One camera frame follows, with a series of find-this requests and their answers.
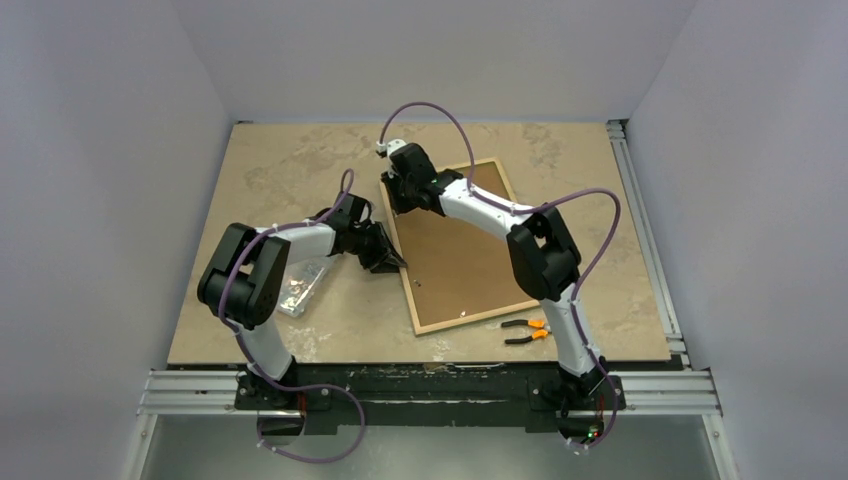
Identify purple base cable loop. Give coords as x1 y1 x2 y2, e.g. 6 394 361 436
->
255 385 367 466

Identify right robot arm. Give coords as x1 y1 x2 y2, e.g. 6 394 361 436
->
376 139 606 407

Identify aluminium frame rail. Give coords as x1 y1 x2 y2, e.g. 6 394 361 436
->
135 369 266 419

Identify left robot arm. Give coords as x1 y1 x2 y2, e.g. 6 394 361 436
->
197 193 407 409

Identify orange black pliers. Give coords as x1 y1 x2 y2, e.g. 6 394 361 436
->
500 319 551 345

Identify clear plastic screw box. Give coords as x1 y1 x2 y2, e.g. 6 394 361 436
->
276 257 335 318

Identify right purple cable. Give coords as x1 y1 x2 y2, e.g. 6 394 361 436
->
378 101 623 372

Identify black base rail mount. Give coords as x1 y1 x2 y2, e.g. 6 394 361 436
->
235 361 626 443

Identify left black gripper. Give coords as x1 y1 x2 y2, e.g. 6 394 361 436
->
348 222 404 274

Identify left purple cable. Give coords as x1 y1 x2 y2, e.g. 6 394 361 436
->
217 168 356 399

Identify green picture frame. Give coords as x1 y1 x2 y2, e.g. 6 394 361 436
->
379 184 538 335

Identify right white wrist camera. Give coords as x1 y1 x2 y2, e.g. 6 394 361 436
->
375 139 407 158

